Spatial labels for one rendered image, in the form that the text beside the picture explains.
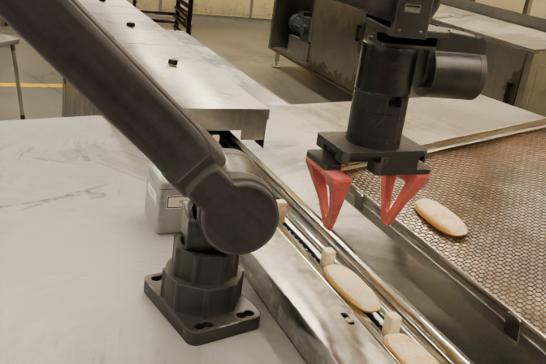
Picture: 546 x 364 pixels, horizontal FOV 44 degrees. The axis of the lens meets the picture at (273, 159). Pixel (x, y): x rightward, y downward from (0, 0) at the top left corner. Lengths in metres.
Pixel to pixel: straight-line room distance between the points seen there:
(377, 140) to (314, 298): 0.18
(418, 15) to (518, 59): 2.84
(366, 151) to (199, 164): 0.17
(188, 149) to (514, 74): 2.94
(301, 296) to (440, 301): 0.21
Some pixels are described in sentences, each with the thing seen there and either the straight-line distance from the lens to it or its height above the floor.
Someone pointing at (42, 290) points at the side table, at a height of 0.82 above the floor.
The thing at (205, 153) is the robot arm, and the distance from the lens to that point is 0.65.
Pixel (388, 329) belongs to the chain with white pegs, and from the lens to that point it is 0.71.
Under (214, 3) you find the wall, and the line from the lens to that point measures 8.09.
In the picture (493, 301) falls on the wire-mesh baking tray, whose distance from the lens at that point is 0.74.
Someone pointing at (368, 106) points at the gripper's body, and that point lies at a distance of 0.68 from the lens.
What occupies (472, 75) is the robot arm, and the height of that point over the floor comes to 1.11.
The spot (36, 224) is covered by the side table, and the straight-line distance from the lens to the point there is 0.93.
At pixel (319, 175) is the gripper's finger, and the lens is 0.72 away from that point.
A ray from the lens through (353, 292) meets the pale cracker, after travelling 0.76.
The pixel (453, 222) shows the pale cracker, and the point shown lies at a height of 0.91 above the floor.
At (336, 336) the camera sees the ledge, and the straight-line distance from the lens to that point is 0.67.
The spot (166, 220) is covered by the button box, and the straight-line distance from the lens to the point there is 0.90.
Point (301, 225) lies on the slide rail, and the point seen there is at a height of 0.85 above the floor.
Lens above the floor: 1.23
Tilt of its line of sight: 20 degrees down
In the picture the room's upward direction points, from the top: 8 degrees clockwise
